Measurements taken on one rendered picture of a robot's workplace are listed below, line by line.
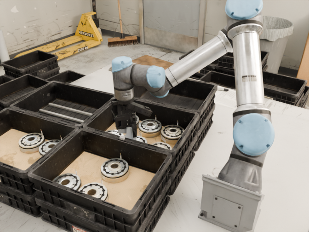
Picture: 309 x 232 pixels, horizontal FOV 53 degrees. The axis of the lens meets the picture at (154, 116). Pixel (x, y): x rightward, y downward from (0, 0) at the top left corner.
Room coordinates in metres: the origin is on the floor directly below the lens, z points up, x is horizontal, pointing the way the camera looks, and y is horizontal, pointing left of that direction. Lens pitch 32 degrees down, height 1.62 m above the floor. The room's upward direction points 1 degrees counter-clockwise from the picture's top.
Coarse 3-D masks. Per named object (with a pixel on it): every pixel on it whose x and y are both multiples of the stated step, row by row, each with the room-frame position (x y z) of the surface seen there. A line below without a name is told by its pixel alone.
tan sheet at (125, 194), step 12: (84, 156) 0.96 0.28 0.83; (96, 156) 0.96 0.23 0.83; (72, 168) 0.89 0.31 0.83; (84, 168) 0.89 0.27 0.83; (96, 168) 0.89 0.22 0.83; (132, 168) 0.88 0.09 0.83; (84, 180) 0.82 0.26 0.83; (96, 180) 0.82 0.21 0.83; (132, 180) 0.82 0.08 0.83; (144, 180) 0.82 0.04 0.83; (108, 192) 0.76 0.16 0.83; (120, 192) 0.76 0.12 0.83; (132, 192) 0.76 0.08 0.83; (120, 204) 0.71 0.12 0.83; (132, 204) 0.71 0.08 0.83
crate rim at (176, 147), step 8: (152, 104) 1.20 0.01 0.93; (160, 104) 1.19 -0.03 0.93; (192, 112) 1.12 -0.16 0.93; (192, 120) 1.06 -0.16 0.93; (88, 128) 1.01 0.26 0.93; (192, 128) 1.03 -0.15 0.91; (184, 136) 0.95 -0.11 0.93; (144, 144) 0.90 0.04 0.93; (176, 144) 0.90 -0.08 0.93; (176, 152) 0.87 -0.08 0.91
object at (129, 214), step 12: (96, 132) 0.98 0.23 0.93; (132, 144) 0.90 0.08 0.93; (48, 156) 0.84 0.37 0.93; (168, 156) 0.83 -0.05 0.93; (36, 168) 0.78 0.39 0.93; (36, 180) 0.73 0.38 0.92; (48, 180) 0.72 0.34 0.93; (156, 180) 0.72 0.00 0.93; (60, 192) 0.69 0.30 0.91; (72, 192) 0.67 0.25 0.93; (144, 192) 0.67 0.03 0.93; (96, 204) 0.63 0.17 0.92; (108, 204) 0.62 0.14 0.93; (120, 216) 0.59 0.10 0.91; (132, 216) 0.59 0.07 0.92
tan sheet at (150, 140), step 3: (114, 123) 1.19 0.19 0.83; (111, 126) 1.17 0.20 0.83; (114, 126) 1.17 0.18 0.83; (162, 126) 1.17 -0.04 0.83; (108, 129) 1.15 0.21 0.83; (111, 129) 1.15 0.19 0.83; (114, 129) 1.15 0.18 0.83; (138, 132) 1.12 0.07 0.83; (138, 135) 1.10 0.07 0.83; (159, 135) 1.10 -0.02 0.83; (144, 138) 1.08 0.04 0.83; (147, 138) 1.08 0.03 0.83; (150, 138) 1.08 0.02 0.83; (153, 138) 1.08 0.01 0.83; (156, 138) 1.08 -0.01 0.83; (159, 138) 1.07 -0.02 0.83; (147, 141) 1.05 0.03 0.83; (150, 141) 1.05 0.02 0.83; (153, 141) 1.05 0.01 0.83; (156, 141) 1.05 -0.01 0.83; (159, 141) 1.05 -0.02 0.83; (162, 141) 1.05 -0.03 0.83; (150, 144) 1.03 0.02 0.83; (168, 144) 1.03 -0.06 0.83; (171, 144) 1.03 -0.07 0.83
